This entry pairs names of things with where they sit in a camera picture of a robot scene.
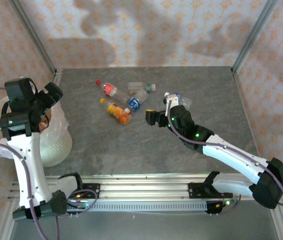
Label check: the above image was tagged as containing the red label clear bottle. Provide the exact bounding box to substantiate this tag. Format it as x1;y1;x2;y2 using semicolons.
95;79;130;105

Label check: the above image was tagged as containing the small circuit board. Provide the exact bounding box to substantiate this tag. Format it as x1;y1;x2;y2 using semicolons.
67;196;91;210
206;198;241;216

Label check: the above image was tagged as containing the white plastic bin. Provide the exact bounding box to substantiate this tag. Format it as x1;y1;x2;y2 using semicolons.
0;97;74;168

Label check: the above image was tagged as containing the small clear flat bottle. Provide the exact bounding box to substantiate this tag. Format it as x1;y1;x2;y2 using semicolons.
127;81;144;95

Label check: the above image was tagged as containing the clear plastic bin liner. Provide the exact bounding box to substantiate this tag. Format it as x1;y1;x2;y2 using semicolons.
0;98;70;161

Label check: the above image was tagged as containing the orange label plastic bottle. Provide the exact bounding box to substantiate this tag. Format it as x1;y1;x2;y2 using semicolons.
99;97;133;125

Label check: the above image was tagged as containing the aluminium frame post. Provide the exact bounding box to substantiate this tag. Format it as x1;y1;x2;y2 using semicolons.
8;0;64;86
231;0;281;75

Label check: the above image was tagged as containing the black mount plate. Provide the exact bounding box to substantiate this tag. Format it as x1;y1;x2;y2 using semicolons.
188;182;207;200
81;183;101;200

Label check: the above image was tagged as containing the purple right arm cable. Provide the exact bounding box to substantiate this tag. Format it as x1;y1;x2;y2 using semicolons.
165;99;283;208

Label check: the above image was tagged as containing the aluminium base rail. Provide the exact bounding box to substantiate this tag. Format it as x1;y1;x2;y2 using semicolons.
7;173;244;202

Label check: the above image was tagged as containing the perforated cable tray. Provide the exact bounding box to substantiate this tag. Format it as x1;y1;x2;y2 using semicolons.
18;201;209;213

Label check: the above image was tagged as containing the blue label clear plastic bottle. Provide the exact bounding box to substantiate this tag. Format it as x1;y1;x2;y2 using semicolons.
124;88;149;113
163;91;194;109

